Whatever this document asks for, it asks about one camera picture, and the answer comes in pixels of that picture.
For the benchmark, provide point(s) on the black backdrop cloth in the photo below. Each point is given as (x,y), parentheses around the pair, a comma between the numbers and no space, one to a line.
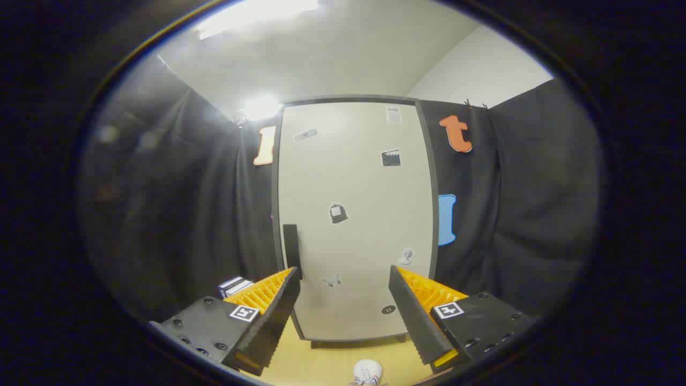
(161,214)

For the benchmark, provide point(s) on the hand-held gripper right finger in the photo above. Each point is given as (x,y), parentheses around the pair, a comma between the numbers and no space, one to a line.
(415,321)

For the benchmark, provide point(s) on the white canvas shoe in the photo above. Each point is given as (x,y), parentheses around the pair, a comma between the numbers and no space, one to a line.
(367,372)

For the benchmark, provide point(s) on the blue spine book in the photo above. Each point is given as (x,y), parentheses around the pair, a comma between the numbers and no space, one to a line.
(228,285)

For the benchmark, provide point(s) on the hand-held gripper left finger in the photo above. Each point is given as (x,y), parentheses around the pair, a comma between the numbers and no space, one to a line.
(278,316)

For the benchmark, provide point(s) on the grey shoe cabinet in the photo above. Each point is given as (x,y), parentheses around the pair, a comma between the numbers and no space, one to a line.
(275,203)

